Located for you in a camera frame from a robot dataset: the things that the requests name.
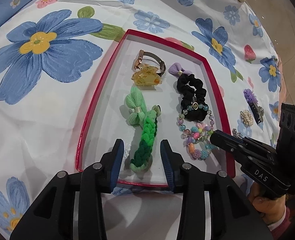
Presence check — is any pearl brooch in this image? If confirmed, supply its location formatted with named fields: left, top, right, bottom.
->
left=240, top=109, right=255, bottom=127

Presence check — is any gold wristwatch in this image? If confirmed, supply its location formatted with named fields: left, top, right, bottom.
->
left=132, top=49, right=167, bottom=77

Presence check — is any colourful bead bracelet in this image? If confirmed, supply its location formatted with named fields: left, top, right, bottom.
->
left=181, top=123, right=217, bottom=161

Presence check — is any green braided band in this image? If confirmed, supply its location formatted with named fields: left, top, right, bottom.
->
left=129, top=105, right=163, bottom=172

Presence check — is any floral bed sheet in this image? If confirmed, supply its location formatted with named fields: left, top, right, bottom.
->
left=0, top=0, right=288, bottom=240

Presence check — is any green bow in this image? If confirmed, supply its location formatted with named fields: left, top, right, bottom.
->
left=124, top=86, right=148, bottom=127

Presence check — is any purple bow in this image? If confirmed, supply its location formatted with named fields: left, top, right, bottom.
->
left=168, top=63, right=193, bottom=77

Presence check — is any black scrunchie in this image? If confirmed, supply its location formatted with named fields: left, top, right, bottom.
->
left=176, top=74, right=214, bottom=123

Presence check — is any purple flower hair clip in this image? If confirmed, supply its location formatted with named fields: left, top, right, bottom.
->
left=243, top=89, right=260, bottom=104
left=249, top=102, right=265, bottom=125

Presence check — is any person's right hand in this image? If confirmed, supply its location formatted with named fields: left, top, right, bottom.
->
left=248, top=181, right=288, bottom=227

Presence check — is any blue floral pillow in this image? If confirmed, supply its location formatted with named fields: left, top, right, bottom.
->
left=0, top=0, right=50, bottom=38

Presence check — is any person's right forearm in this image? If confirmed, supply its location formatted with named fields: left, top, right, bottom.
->
left=268, top=202, right=295, bottom=240

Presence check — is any yellow hair claw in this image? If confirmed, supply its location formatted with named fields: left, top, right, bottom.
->
left=130, top=65, right=163, bottom=90

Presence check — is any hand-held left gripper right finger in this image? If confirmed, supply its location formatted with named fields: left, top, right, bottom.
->
left=160, top=139, right=268, bottom=240

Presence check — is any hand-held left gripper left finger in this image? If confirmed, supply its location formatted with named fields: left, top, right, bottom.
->
left=10, top=139, right=125, bottom=240

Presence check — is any red tray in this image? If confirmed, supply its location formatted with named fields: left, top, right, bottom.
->
left=75, top=29, right=235, bottom=188

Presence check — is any pastel crystal bead bracelet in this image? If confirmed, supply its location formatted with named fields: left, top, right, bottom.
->
left=178, top=102, right=216, bottom=140

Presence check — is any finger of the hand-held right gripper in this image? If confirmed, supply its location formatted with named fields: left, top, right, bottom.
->
left=210, top=129, right=263, bottom=166
left=220, top=131, right=276, bottom=156

